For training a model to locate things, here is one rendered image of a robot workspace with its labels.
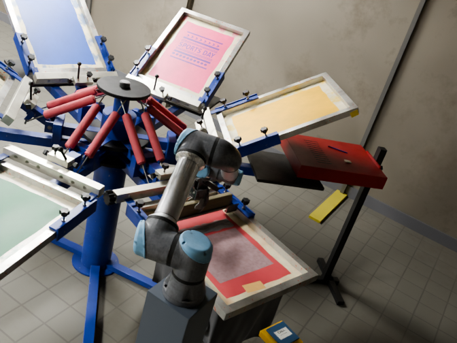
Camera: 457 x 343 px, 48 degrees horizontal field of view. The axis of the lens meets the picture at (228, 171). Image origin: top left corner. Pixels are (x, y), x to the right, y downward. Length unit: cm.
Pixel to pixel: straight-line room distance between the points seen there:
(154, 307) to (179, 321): 11
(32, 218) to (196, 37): 210
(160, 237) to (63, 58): 223
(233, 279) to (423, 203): 330
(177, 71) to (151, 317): 229
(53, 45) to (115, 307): 179
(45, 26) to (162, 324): 252
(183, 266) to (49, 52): 232
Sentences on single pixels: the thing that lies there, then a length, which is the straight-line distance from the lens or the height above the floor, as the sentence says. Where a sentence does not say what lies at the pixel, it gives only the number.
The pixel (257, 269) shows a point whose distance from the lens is 243.
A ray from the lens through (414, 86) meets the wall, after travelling 508.
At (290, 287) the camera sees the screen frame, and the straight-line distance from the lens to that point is 236.
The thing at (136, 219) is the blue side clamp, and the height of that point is 98.
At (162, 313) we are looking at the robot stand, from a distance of 181.
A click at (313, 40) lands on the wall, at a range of 532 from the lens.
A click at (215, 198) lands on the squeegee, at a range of 260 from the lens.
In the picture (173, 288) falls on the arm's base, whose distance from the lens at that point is 176.
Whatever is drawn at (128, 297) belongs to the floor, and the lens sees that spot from 351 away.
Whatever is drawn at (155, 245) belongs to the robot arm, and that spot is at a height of 139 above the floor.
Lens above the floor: 243
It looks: 28 degrees down
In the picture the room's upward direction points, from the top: 16 degrees clockwise
